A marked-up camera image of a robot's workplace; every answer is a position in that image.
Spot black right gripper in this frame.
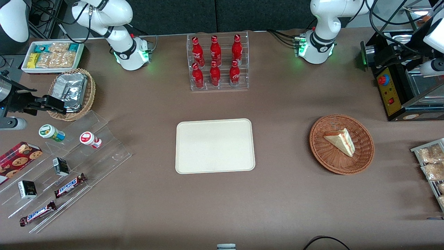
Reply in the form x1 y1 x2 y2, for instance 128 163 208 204
0 78 67 116

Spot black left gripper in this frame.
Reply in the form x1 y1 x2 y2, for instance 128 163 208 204
374 42 425 70

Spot triangular sandwich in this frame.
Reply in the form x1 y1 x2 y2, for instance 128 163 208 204
323 128 356 158

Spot light tan wicker basket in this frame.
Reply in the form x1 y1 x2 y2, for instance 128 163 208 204
47 68 96 122

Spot white snack tray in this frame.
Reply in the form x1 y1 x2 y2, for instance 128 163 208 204
21 41 85 75

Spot round brown wicker basket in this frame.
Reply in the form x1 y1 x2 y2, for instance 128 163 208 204
309 114 375 175

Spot tray of wrapped pastries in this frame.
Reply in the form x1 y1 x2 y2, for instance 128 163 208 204
410 138 444 212

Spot cream plastic tray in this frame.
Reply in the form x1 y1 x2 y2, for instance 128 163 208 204
175 118 256 174

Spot silver foil packet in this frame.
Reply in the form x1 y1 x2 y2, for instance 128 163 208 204
51 73 88 113

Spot green lidded cup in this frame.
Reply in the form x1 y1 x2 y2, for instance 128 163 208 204
39 124 66 143

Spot black appliance with yellow panel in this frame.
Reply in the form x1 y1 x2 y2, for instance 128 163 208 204
361 30 444 122

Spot clear cracker bag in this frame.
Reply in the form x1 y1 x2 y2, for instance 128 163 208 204
36 52 52 68
49 42 70 53
49 51 76 68

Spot red lidded cup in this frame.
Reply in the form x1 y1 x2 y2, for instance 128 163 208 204
79 131 102 149

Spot yellow snack packet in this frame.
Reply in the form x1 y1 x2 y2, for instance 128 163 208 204
27 53 41 69

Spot small black box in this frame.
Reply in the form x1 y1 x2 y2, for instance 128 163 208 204
18 180 37 199
52 157 70 176

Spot red plaid cookie box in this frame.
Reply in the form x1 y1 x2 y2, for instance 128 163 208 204
0 141 43 185

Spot clear acrylic stepped display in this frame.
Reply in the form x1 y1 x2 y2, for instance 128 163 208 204
0 110 133 234

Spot Snickers bar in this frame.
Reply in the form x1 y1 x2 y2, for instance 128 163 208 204
54 173 87 199
19 201 57 227

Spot red cola bottle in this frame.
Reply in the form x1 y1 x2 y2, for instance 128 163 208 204
192 62 204 89
210 35 222 66
210 61 221 87
191 36 205 67
229 60 240 87
232 34 243 65

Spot clear acrylic bottle rack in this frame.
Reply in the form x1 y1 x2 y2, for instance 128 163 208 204
187 31 249 91

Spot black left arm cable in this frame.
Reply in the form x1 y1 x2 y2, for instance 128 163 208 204
368 0 432 56

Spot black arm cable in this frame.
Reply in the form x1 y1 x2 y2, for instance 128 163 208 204
368 0 432 56
31 0 93 44

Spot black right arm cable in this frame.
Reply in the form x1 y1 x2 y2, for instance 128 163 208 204
31 0 93 44

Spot black equipment frame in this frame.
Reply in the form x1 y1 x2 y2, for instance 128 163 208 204
29 0 75 39

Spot black base cable bundle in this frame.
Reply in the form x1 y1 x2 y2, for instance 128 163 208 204
266 29 301 48

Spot black looped cable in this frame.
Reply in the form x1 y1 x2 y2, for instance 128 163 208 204
303 236 351 250

